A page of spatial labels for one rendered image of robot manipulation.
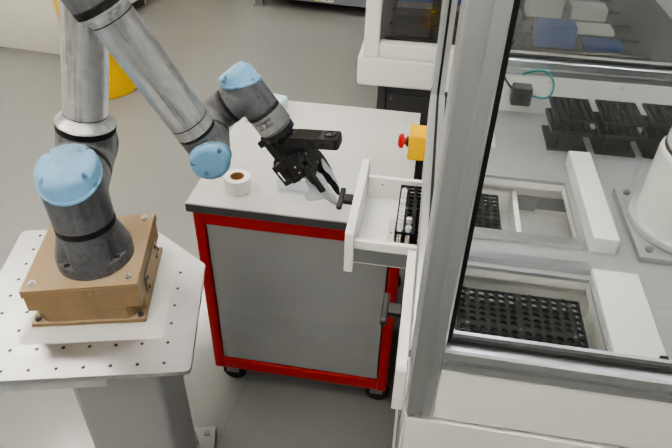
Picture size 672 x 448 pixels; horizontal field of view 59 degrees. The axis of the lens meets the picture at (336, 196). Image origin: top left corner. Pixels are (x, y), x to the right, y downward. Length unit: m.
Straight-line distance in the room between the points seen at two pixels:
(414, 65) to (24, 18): 3.27
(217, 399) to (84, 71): 1.24
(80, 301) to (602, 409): 0.94
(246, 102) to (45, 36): 3.56
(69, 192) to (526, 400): 0.83
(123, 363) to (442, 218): 0.78
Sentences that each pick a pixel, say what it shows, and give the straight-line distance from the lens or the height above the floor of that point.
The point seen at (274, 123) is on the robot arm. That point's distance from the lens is 1.23.
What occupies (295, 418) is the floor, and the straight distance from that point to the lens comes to 2.04.
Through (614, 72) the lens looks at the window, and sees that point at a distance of 0.61.
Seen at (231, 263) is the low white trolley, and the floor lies 0.55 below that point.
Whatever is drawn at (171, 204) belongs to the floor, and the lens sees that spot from 2.91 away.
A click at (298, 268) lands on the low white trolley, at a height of 0.56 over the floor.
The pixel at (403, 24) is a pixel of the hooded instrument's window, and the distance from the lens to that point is 2.01.
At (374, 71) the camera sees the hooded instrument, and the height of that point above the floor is 0.86.
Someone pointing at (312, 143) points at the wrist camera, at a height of 1.06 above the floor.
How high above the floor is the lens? 1.70
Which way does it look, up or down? 36 degrees down
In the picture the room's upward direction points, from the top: 2 degrees clockwise
